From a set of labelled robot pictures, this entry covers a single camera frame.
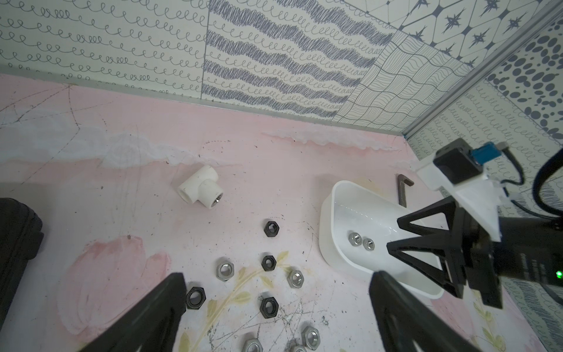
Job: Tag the black nut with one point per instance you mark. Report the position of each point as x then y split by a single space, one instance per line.
269 263
269 307
271 229
195 298

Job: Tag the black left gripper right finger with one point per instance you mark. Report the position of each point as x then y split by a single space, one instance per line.
405 324

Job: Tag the black plastic tool case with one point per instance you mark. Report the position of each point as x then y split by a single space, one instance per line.
21 237

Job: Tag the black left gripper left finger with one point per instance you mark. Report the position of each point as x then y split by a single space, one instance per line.
151 325

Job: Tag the white pipe tee fitting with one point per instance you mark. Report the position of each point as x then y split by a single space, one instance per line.
202 187

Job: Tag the dark hex allen key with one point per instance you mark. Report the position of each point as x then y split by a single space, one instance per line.
402 182

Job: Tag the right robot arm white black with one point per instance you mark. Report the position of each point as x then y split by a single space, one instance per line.
530 248

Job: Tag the white storage box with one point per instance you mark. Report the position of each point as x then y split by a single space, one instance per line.
352 208

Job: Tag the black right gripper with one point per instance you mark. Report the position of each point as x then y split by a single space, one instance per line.
466 258

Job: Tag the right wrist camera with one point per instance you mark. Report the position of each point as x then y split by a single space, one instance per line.
460 170

